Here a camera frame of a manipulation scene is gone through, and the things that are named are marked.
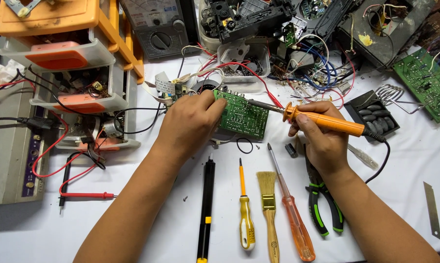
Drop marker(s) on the person's right hand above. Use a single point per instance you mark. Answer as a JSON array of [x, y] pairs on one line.
[[320, 140]]

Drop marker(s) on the person's left hand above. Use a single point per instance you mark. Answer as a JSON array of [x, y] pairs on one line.
[[185, 122]]

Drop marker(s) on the person's left fingers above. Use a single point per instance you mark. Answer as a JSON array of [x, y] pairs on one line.
[[214, 104]]

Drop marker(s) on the orange soldering iron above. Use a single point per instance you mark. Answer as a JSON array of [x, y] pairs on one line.
[[326, 121]]

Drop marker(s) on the small circuit board with ribbon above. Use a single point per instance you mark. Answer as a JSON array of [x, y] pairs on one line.
[[170, 90]]

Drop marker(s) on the clear plastic container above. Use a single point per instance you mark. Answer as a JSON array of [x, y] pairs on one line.
[[243, 64]]

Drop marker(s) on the black capacitor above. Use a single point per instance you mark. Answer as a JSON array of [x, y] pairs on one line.
[[291, 150]]

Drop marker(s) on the black plastic mechanism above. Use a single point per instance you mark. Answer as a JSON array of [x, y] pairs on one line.
[[245, 16]]

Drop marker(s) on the analog multimeter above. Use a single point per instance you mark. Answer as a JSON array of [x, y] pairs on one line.
[[159, 27]]

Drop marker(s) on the black desoldering pump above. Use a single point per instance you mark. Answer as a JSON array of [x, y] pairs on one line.
[[206, 213]]

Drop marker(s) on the yellow white screwdriver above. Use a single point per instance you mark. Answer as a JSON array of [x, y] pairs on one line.
[[246, 212]]

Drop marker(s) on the wooden paint brush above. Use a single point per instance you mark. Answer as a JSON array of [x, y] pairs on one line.
[[268, 215]]

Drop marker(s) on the clear orange screwdriver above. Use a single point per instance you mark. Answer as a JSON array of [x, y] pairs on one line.
[[293, 215]]

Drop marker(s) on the green black pliers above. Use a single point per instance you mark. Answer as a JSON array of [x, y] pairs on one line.
[[320, 197]]

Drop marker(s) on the orange drawer organizer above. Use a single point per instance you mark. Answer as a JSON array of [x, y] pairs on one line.
[[70, 69]]

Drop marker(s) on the red multimeter probe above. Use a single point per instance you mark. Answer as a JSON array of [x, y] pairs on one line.
[[88, 195]]

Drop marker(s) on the black soldering iron stand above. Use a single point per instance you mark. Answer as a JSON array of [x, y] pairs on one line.
[[373, 113]]

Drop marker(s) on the black multimeter probe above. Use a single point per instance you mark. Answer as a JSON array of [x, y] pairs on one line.
[[63, 186]]

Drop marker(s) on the black power plug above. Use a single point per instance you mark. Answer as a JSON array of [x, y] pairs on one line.
[[41, 123]]

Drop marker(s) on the black metal chassis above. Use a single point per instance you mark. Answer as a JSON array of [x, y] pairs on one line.
[[384, 25]]

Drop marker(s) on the grey electronic device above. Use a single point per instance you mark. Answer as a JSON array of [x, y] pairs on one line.
[[8, 146]]

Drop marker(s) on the large green circuit board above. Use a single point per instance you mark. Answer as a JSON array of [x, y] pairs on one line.
[[424, 82]]

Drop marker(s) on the white crumpled tissue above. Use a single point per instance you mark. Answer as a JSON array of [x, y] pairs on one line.
[[0, 73]]

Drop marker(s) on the metal cutter blade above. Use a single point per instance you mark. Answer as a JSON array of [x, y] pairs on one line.
[[432, 210]]

